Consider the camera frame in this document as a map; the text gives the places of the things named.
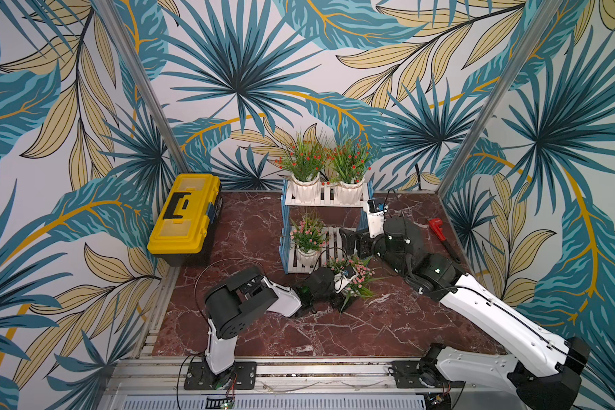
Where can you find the yellow black toolbox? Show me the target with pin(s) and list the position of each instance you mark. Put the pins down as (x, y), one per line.
(184, 233)

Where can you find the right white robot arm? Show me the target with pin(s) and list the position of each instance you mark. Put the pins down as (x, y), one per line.
(540, 368)

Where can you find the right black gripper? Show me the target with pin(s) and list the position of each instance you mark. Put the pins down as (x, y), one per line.
(361, 243)

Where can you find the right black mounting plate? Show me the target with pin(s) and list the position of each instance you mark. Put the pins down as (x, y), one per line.
(414, 374)

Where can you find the white perforated cable tray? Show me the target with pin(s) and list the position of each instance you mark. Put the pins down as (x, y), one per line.
(285, 401)

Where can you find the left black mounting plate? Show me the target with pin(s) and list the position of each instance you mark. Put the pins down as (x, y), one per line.
(241, 376)

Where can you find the red flower pot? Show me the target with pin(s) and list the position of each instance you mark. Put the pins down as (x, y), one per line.
(305, 159)
(350, 161)

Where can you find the aluminium corner post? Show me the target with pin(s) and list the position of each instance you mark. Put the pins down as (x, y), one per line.
(116, 29)
(514, 65)

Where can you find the black mounting plate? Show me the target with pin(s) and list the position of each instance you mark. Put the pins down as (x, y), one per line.
(414, 374)
(241, 376)

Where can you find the left aluminium corner post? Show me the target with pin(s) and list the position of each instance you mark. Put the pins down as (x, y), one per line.
(116, 29)

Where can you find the right aluminium corner post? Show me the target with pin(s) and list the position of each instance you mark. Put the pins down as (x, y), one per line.
(514, 65)

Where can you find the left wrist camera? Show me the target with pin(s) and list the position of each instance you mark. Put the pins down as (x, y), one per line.
(341, 280)

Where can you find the red pipe wrench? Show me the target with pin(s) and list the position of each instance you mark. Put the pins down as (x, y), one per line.
(436, 227)

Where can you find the blue white wooden rack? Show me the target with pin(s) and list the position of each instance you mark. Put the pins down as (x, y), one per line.
(327, 198)

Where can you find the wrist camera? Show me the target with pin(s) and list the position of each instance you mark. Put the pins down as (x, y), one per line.
(341, 280)
(376, 211)

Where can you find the pink flower pot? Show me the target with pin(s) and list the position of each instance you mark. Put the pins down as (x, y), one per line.
(357, 289)
(309, 236)

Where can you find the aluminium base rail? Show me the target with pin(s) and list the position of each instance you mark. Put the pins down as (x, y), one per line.
(276, 376)

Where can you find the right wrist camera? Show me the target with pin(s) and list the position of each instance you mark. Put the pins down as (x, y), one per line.
(376, 211)

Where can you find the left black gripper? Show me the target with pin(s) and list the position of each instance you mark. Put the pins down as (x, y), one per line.
(337, 302)

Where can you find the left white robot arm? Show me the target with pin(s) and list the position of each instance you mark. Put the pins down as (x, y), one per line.
(240, 300)

